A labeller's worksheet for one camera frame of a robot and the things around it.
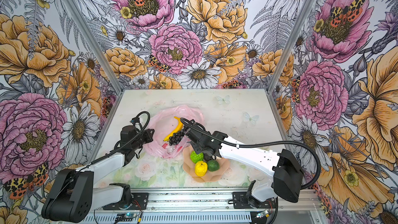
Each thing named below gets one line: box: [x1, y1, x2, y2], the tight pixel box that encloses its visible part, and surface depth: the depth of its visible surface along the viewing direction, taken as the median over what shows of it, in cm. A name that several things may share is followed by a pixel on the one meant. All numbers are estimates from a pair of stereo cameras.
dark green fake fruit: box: [207, 159, 220, 172], surface depth 81 cm
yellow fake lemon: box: [194, 160, 208, 177], surface depth 79 cm
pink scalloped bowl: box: [182, 145, 231, 183], surface depth 82 cm
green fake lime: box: [190, 150, 204, 164], surface depth 83 cm
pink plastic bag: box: [144, 105, 204, 159], surface depth 95 cm
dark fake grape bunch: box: [168, 125, 189, 146], surface depth 94 cm
